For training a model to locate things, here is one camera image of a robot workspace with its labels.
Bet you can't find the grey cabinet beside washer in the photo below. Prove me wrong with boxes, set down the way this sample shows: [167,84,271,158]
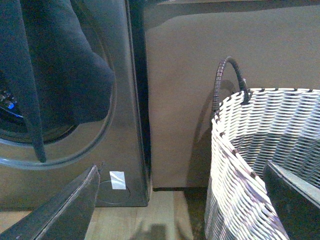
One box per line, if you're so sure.
[143,0,320,189]

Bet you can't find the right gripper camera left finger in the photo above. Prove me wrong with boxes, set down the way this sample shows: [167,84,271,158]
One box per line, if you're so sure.
[0,164,100,240]

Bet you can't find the white woven laundry basket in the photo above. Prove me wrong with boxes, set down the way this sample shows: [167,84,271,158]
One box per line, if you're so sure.
[204,56,320,240]

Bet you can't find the grey front-load washing machine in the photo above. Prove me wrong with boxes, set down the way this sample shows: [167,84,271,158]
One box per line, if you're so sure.
[0,0,151,210]

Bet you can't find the white tape on washer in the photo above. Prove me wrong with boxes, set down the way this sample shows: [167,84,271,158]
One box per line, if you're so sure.
[109,171,127,190]

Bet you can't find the dark navy garment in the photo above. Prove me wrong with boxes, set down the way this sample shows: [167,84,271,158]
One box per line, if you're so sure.
[0,0,115,163]

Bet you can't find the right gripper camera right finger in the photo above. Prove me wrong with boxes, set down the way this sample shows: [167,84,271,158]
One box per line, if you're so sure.
[263,161,320,240]

